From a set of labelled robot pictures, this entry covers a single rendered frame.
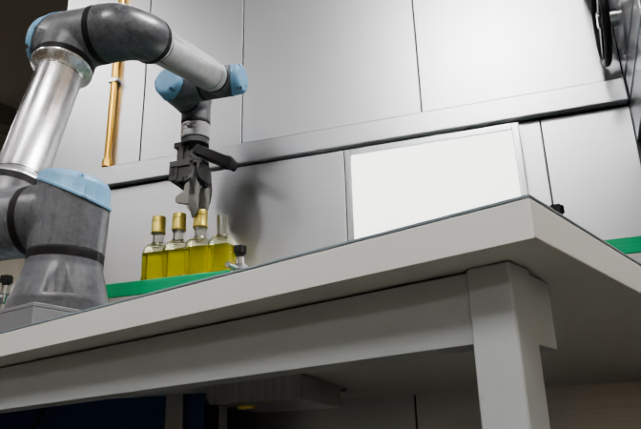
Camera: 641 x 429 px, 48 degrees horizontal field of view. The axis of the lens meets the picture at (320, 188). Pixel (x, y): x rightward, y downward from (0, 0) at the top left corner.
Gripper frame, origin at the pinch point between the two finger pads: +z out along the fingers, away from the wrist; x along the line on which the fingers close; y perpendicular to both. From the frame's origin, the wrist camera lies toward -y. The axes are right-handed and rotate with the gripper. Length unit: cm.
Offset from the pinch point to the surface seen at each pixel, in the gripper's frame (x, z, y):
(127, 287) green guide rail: 13.8, 20.1, 9.9
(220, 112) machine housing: -15.2, -35.9, 2.9
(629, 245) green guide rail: 3, 21, -94
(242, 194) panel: -12.2, -8.5, -5.6
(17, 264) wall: -399, -137, 421
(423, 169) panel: -13, -8, -53
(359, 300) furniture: 84, 45, -63
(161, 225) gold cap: 1.1, 1.8, 10.0
